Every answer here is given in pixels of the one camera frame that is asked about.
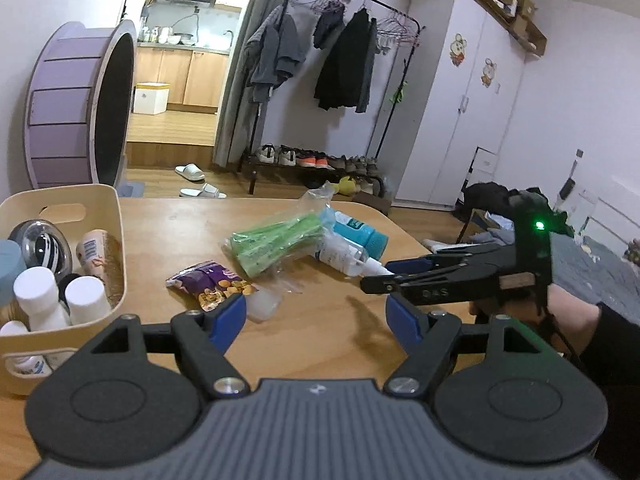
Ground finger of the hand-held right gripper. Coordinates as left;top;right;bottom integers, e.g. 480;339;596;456
360;261;503;307
384;242;518;276

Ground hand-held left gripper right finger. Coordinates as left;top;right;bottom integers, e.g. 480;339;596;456
382;294;556;400

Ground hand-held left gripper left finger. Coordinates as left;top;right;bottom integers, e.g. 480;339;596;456
75;292;251;401

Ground white spray bottle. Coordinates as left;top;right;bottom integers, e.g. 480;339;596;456
314;235;396;278

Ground white bottle with colour stripe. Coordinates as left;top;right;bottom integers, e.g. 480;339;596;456
65;276;112;326

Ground cream patterned tube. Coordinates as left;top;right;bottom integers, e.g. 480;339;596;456
76;229;124;306

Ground large white pill bottle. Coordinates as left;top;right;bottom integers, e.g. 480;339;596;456
13;266;71;332

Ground dark glass ball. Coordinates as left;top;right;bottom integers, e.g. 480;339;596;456
7;218;73;283

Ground cream plastic basket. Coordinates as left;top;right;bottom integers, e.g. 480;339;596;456
0;183;128;397

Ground small white pill bottle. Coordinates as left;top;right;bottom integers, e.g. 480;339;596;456
0;320;53;377

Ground person's right forearm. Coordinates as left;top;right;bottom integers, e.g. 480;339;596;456
547;284;640;391

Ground wooden desktop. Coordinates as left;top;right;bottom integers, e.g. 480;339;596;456
0;197;433;466

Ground small clear plastic cup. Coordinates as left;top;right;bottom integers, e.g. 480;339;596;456
246;289;284;322

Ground purple snack packet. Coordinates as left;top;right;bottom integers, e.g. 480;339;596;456
166;260;258;313

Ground black clothes pile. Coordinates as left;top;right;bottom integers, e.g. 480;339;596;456
452;182;571;242

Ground printed bed cover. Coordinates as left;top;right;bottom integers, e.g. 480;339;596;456
550;232;640;322

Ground green bag in clear plastic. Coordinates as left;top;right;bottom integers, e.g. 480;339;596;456
220;182;336;292

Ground teal plastic bottle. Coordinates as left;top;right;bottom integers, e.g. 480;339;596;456
332;211;388;261

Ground white wardrobe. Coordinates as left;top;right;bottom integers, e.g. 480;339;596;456
395;0;526;209

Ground black shoe rack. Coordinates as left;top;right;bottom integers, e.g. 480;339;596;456
239;152;388;199

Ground black clothes rack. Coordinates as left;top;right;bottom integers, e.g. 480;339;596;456
237;0;421;196

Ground row of shoes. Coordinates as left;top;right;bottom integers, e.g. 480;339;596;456
256;142;386;193

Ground grey curtain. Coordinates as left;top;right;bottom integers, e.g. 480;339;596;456
212;0;301;168

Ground cartoon mouse sticker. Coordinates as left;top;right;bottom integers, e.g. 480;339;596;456
449;34;468;67

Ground black hanging jacket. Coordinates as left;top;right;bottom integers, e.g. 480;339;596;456
314;7;378;113

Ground white storage box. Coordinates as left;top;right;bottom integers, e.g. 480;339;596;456
134;81;171;116

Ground wooden kitchen base cabinets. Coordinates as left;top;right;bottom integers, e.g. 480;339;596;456
135;45;231;108

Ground dark hanging shorts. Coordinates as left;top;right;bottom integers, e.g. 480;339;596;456
313;2;346;51

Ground grey hanging hoodie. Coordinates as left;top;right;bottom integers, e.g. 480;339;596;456
243;4;307;103

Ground purple cat exercise wheel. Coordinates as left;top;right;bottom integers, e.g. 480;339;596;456
22;20;138;191

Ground dishes on kitchen counter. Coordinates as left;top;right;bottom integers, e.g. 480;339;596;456
137;25;196;46

